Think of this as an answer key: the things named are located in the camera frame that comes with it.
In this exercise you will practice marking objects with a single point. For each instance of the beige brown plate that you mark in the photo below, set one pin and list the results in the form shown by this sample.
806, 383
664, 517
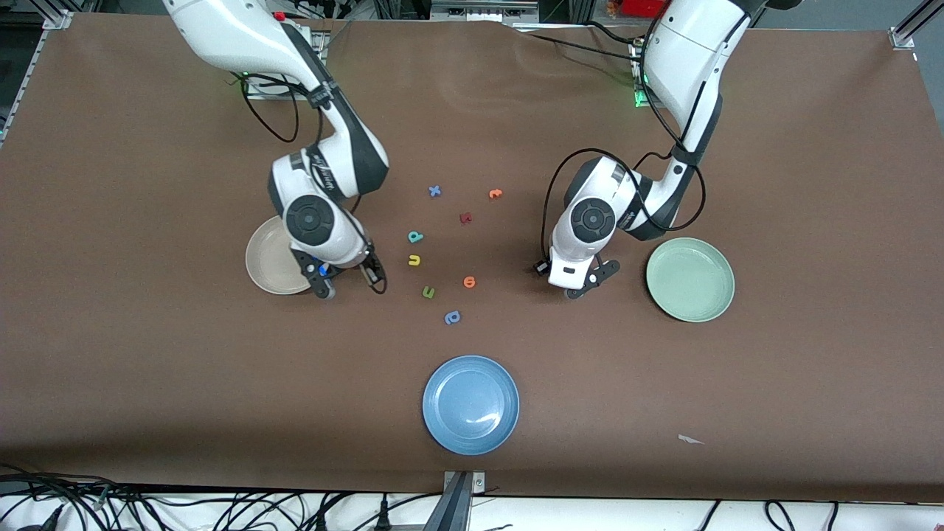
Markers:
269, 262

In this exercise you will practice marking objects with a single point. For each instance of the grey metal camera mount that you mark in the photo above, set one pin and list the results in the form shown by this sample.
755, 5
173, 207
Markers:
457, 501

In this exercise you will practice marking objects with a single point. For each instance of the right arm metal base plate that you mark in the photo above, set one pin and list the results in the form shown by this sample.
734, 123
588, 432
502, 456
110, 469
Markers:
265, 90

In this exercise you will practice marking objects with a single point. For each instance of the blue plate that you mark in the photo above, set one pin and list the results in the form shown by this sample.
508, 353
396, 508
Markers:
470, 405

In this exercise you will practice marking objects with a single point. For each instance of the aluminium frame corner bracket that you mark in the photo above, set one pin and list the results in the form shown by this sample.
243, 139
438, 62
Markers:
57, 18
911, 29

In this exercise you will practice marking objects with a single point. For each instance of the red box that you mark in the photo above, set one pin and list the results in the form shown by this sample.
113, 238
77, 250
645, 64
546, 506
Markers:
641, 7

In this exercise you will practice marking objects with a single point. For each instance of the blue letter a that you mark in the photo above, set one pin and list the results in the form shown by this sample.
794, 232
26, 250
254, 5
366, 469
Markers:
448, 318

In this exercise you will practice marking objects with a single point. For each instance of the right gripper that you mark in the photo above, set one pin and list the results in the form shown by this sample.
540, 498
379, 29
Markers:
372, 261

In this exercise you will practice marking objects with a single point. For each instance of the green plate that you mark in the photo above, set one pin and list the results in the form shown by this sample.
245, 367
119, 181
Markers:
690, 279

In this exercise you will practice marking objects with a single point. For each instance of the teal letter p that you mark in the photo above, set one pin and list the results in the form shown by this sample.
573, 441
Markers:
415, 237

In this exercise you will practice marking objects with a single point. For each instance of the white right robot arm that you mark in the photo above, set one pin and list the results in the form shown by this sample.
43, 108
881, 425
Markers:
243, 37

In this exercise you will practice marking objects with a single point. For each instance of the white paper scrap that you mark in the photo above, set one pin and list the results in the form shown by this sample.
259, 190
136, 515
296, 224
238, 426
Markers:
688, 439

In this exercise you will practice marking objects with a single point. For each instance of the grey metal box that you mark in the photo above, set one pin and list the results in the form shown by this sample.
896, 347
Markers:
483, 11

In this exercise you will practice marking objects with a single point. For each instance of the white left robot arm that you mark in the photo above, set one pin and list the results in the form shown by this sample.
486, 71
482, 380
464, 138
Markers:
686, 59

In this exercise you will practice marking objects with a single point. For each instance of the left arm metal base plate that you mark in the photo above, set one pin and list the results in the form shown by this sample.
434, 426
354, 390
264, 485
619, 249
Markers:
639, 99

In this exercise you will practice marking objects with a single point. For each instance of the brown paper table cover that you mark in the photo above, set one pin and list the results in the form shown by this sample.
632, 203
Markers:
147, 369

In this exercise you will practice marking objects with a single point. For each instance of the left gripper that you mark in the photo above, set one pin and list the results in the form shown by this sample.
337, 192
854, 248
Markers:
540, 268

